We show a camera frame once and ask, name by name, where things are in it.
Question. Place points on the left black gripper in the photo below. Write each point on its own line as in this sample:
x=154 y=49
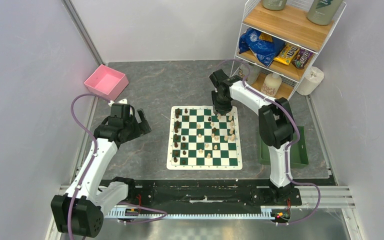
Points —
x=140 y=129

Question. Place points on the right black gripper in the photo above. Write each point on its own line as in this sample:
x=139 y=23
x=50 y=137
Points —
x=217 y=106

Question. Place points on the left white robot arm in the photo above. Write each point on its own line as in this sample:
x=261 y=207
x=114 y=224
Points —
x=81 y=209

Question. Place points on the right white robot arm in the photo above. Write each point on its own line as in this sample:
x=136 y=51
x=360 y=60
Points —
x=276 y=129

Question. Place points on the dark chess rook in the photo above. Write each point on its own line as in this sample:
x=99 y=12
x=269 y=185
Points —
x=177 y=112

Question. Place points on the green white chess mat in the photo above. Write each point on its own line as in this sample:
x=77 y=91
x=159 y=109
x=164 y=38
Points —
x=199 y=139

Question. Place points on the grey jar with lettering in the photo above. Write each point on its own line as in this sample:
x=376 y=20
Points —
x=250 y=72

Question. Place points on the cream soap bottle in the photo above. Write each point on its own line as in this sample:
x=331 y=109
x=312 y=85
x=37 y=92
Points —
x=271 y=84

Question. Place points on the pink plastic bin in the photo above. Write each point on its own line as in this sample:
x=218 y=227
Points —
x=106 y=82

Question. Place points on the blue snack bag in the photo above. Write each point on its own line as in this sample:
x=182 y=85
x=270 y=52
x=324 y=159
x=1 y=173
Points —
x=262 y=45

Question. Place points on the yellow candy bag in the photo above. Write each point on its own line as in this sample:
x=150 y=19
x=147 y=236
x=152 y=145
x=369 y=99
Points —
x=287 y=54

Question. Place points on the green plastic tray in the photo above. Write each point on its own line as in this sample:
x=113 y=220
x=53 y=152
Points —
x=298 y=152

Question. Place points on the brown candy bag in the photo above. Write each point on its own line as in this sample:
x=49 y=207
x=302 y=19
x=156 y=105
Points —
x=302 y=58

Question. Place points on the white paper towel roll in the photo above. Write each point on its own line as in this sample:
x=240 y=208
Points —
x=311 y=81

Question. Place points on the green bottle top left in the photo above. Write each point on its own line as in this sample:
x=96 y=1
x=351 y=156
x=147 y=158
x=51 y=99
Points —
x=274 y=5

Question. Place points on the green bottle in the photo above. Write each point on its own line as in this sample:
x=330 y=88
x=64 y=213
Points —
x=322 y=12
x=274 y=5

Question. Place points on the green bottle top right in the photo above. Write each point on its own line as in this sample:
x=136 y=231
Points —
x=322 y=12

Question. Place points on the white wire wooden shelf rack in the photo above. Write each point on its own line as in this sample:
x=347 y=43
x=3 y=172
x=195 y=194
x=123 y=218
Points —
x=299 y=41

